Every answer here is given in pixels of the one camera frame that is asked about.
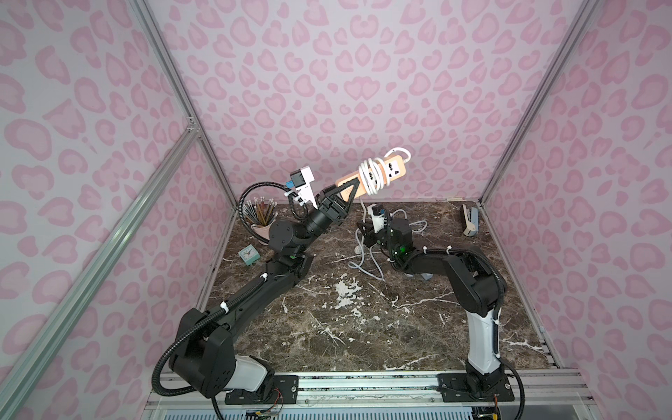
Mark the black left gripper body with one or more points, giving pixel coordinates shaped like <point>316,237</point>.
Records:
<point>330,202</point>

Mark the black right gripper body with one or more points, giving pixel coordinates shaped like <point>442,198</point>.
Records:
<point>382,234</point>

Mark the pink power strip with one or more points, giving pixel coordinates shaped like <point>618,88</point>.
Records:
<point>377,173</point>

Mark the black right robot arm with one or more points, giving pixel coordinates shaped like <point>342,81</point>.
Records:
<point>479,289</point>

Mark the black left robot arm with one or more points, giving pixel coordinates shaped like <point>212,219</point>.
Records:
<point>203,358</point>

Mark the pink pencil cup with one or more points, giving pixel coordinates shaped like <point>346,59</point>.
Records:
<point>258,215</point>

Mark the grey stapler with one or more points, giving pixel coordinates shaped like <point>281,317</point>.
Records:
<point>470,220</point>

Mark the small green desk clock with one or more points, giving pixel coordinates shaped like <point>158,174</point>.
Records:
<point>249,255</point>

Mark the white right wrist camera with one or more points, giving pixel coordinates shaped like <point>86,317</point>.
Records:
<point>378,217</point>

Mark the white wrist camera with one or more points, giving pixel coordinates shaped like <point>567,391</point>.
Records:
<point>300,186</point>
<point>378,217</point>

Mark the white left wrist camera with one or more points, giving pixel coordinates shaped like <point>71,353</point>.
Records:
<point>300,186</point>

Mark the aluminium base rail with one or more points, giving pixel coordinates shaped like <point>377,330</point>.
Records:
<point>547,393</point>

